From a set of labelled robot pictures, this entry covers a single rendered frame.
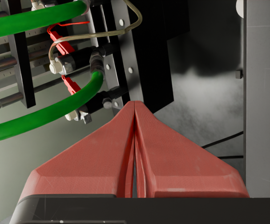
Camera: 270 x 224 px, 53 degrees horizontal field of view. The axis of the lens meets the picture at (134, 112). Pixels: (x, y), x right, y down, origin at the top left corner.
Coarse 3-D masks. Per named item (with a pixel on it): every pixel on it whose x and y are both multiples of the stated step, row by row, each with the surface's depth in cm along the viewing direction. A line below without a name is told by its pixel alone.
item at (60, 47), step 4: (52, 32) 44; (56, 32) 44; (52, 36) 44; (56, 36) 43; (60, 36) 43; (60, 44) 43; (64, 44) 43; (68, 44) 43; (60, 48) 42; (64, 48) 42; (68, 48) 42; (72, 48) 43; (60, 52) 43; (64, 52) 42; (68, 52) 42
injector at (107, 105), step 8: (112, 88) 49; (120, 88) 49; (96, 96) 46; (104, 96) 46; (112, 96) 48; (120, 96) 50; (88, 104) 44; (96, 104) 45; (104, 104) 44; (88, 112) 44
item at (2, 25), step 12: (84, 0) 29; (0, 12) 44; (24, 12) 22; (36, 12) 22; (48, 12) 22; (60, 12) 23; (72, 12) 25; (84, 12) 29; (0, 24) 20; (12, 24) 21; (24, 24) 21; (36, 24) 22; (48, 24) 23; (0, 36) 21
